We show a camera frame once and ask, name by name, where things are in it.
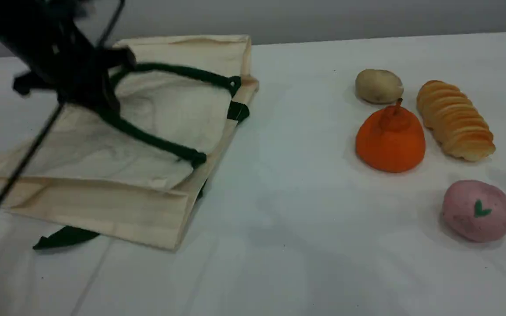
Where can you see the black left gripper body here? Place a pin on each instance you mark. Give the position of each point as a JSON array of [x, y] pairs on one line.
[[81, 79]]

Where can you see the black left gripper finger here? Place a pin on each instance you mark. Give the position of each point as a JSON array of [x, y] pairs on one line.
[[120, 58], [29, 83]]

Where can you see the orange toy fruit with stem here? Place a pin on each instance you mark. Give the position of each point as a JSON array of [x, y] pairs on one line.
[[391, 145]]

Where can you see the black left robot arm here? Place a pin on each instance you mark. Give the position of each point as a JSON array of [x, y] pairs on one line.
[[11, 22]]

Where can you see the beige toy potato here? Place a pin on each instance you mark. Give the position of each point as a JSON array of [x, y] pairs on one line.
[[376, 87]]

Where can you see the ridged golden toy bread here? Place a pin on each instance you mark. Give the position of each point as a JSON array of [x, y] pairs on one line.
[[455, 120]]

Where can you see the pink speckled toy strawberry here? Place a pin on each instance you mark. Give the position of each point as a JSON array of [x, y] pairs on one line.
[[464, 215]]

